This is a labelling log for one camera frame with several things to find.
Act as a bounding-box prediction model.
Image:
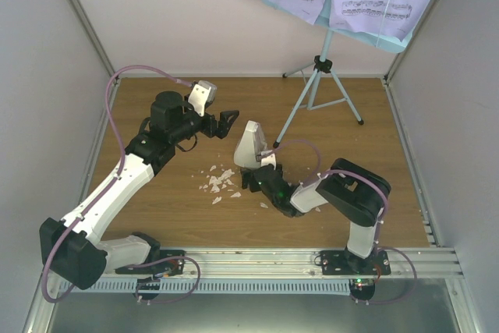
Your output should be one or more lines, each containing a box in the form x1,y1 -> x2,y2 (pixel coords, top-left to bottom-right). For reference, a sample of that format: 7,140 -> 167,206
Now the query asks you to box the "white metronome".
234,120 -> 260,169

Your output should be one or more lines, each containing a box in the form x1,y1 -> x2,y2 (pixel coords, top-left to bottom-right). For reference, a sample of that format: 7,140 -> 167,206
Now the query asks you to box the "light blue music stand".
260,0 -> 441,149

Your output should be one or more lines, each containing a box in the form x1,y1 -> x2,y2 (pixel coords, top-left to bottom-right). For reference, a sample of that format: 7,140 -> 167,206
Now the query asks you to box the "clear metronome cover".
253,122 -> 269,159

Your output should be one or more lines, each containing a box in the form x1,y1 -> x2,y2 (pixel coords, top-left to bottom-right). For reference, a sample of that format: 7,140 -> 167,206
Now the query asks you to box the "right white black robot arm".
241,158 -> 391,275

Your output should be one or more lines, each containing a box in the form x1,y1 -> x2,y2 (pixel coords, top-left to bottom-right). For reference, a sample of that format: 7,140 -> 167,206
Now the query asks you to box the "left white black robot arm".
39,84 -> 239,289

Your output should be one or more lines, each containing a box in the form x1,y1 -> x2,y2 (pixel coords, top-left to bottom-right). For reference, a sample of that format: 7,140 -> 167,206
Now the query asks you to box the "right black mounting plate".
319,249 -> 391,276

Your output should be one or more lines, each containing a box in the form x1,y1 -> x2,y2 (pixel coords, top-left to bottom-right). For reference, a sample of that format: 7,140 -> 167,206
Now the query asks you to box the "black mounting plate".
154,250 -> 186,278
319,249 -> 391,276

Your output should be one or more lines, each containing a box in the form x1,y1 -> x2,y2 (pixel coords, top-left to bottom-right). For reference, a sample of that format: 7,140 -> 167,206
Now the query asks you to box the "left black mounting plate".
154,250 -> 186,278

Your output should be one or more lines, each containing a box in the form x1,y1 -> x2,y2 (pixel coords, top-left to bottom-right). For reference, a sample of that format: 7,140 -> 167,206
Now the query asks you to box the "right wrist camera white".
256,150 -> 277,169

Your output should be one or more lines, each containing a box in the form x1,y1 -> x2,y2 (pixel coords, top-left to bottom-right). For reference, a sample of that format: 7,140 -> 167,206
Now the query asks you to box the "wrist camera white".
188,80 -> 218,117
256,150 -> 277,169

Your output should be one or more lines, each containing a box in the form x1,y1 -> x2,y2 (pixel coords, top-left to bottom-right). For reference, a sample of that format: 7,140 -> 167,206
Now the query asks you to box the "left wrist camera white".
188,80 -> 218,117

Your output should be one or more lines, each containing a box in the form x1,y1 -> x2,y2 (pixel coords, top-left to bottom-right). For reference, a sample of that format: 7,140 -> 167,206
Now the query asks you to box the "grey cable duct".
89,278 -> 352,295

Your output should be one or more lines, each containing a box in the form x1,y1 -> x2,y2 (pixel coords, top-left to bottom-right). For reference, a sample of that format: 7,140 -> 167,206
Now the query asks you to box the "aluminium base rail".
83,247 -> 463,290

